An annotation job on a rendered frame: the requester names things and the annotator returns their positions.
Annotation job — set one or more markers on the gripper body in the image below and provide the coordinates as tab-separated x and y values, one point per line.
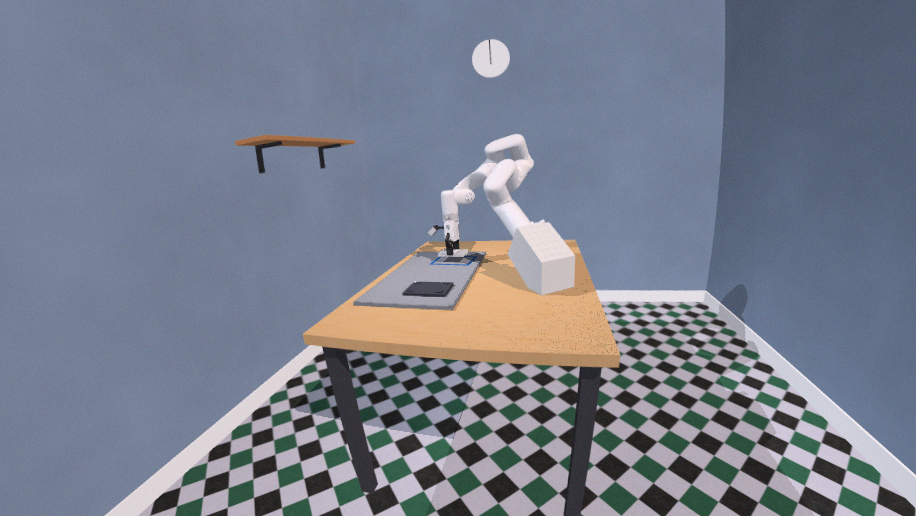
452	227

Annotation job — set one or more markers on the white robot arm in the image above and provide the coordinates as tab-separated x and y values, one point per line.
504	179

